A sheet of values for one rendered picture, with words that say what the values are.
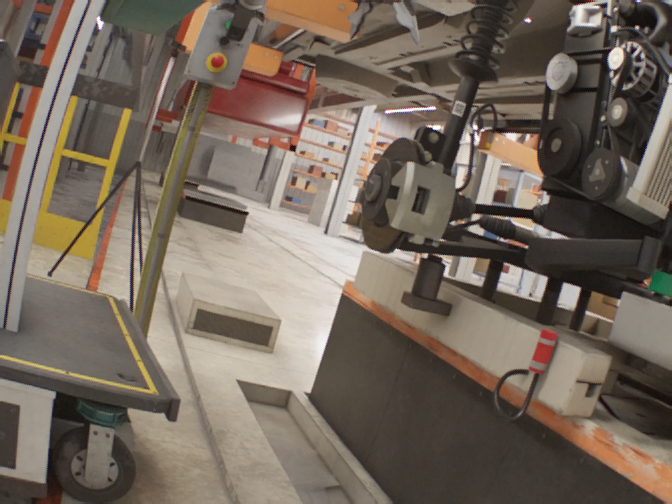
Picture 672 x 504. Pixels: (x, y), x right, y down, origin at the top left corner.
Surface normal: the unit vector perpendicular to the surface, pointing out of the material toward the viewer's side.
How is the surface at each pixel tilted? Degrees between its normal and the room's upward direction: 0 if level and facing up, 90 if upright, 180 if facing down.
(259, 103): 90
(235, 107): 90
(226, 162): 90
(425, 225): 108
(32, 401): 90
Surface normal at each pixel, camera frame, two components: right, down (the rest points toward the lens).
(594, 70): -0.92, -0.25
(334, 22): 0.28, 0.14
